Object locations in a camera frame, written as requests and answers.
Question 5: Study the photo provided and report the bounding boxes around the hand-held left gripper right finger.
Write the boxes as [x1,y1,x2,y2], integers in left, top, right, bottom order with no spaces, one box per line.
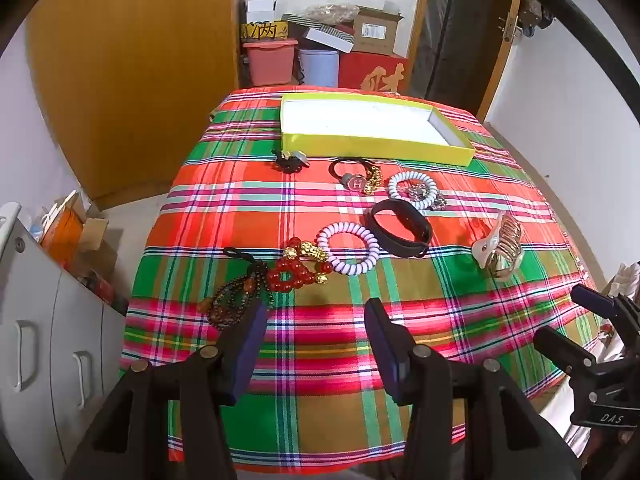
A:
[364,297,583,480]

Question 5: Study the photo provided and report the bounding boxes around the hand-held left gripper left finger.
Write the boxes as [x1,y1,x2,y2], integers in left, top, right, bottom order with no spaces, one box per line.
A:
[62,302,271,480]

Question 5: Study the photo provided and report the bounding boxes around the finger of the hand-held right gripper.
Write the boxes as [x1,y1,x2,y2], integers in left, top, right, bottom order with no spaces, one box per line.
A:
[571,284,623,321]
[532,326,598,376]

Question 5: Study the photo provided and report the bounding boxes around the dark bead bracelet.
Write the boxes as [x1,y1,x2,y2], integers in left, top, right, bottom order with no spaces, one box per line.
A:
[197,246,274,331]

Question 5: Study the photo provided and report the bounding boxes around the red bead bracelet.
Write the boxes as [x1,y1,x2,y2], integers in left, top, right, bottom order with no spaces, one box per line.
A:
[267,236,334,294]

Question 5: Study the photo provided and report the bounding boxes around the black wristband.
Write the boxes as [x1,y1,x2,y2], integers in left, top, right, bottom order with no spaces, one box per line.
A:
[367,198,434,259]

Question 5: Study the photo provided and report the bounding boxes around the beige gold claw clip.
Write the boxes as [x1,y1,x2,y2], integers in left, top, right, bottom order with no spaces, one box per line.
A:
[472,210,524,279]

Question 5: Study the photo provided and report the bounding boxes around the pale blue spiral hair tie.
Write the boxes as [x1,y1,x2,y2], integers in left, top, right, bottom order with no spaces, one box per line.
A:
[387,170,441,211]

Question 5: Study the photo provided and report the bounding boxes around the black hair tie gold beads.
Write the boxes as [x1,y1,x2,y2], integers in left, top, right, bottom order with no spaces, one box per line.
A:
[329,157,384,197]

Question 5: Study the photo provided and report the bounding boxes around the black bow hair clip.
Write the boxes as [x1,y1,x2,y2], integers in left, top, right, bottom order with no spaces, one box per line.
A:
[271,149,309,174]

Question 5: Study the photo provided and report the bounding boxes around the yellow shallow box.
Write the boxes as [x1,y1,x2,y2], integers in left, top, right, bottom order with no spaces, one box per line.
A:
[280,92,476,167]

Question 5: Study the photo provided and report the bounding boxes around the white cloth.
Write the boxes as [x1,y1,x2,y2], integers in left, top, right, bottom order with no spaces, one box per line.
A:
[604,262,640,302]

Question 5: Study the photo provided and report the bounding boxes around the plaid tablecloth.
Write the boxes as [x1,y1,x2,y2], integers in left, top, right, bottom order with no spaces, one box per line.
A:
[119,87,603,476]

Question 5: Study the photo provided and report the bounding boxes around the open cardboard box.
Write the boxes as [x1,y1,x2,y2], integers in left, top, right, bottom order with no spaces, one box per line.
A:
[74,216,119,283]

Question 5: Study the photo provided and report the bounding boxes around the grey cabinet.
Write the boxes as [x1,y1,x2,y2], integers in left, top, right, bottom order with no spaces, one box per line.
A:
[0,202,129,467]

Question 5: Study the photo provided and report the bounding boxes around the orange bag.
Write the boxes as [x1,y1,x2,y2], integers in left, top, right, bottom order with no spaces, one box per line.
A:
[39,206,84,267]

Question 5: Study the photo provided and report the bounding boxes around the red gift box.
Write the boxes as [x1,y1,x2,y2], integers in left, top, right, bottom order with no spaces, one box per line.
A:
[338,51,409,94]

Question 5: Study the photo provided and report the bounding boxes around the pink storage bin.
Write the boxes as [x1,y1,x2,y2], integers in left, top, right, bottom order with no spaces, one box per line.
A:
[243,38,300,87]

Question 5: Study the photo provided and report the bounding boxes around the lavender round bucket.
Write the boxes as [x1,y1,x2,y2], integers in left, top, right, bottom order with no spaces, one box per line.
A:
[298,48,341,89]

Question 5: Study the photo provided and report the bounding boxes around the wooden wardrobe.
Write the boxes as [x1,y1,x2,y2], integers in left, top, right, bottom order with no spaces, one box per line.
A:
[25,0,242,211]

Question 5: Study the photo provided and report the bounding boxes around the dark hanging bag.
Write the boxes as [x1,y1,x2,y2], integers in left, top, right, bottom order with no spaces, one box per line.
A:
[520,0,557,37]

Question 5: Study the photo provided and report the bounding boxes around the white striped-edge box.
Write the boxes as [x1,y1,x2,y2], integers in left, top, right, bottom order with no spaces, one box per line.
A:
[303,27,356,55]

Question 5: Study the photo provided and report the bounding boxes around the dark wooden-framed door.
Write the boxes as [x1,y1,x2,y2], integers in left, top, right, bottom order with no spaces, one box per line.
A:
[407,0,523,117]

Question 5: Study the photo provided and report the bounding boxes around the yellow printed tin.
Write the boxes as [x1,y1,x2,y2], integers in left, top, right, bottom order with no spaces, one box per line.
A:
[239,20,290,42]

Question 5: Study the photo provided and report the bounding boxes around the brown cardboard box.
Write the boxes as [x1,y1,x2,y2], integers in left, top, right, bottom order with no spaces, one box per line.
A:
[352,6,405,56]

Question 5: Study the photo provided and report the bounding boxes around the white open carton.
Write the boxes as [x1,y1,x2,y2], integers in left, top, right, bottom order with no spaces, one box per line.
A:
[244,0,277,25]

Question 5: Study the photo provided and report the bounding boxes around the clear plastic bag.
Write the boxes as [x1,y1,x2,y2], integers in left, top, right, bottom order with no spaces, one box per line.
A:
[304,3,360,24]

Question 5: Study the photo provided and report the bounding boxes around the purple white spiral hair tie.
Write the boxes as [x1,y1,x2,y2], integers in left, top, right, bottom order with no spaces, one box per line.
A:
[316,220,381,276]

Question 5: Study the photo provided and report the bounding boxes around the black hose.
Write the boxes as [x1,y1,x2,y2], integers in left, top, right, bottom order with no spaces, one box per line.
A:
[492,0,640,113]

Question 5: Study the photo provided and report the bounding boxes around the metal door handle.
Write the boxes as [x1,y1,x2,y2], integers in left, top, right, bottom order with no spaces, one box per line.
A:
[499,9,519,44]

